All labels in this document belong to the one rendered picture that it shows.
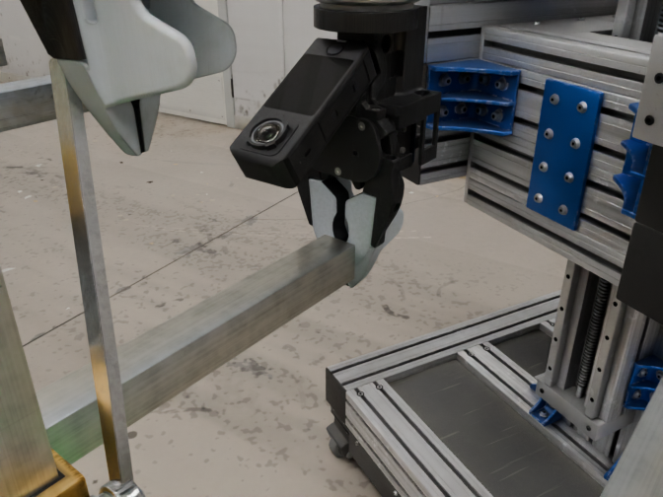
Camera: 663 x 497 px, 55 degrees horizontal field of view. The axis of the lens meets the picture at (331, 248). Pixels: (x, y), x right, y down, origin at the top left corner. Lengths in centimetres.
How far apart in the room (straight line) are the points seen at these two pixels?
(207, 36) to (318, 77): 13
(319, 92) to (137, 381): 20
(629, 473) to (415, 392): 104
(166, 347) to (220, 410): 127
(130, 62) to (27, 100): 30
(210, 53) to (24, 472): 19
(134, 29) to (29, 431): 16
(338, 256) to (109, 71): 24
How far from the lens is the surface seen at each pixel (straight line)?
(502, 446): 127
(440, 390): 136
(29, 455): 29
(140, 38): 27
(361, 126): 44
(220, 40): 30
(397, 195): 45
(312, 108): 40
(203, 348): 39
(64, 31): 28
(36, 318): 214
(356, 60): 42
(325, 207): 48
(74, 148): 29
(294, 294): 43
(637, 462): 34
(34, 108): 57
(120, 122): 30
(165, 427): 162
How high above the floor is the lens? 108
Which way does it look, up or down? 27 degrees down
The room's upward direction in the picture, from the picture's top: straight up
